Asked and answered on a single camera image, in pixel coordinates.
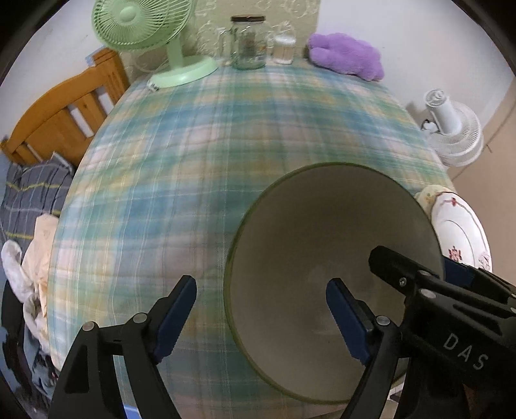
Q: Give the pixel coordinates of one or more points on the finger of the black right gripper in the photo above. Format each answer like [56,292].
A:
[468,276]
[408,277]

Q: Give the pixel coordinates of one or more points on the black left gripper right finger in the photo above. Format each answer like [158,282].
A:
[374,341]

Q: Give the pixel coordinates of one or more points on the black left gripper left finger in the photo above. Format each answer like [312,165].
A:
[87,386]

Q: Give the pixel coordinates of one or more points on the white plate with red rim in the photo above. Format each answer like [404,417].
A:
[459,231]

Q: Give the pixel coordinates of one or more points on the cream floral plate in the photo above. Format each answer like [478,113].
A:
[427,196]

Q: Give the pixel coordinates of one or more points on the white crumpled cloth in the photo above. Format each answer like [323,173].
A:
[28,276]

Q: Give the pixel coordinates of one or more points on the white standing fan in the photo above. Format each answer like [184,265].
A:
[453,130]

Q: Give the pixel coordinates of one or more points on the plaid tablecloth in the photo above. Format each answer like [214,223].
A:
[161,192]

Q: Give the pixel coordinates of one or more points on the blue plaid bedding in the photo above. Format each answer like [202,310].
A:
[31,191]

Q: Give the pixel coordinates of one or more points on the purple plush toy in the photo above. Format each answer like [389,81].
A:
[344,54]

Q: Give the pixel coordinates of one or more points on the cotton swab container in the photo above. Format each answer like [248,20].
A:
[284,49]

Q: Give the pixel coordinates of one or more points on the glass jar with black lid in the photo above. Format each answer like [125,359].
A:
[244,44]

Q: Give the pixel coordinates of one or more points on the green desk fan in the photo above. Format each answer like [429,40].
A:
[128,26]

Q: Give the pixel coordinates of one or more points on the green cartoon wall cloth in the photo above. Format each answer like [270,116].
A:
[207,32]

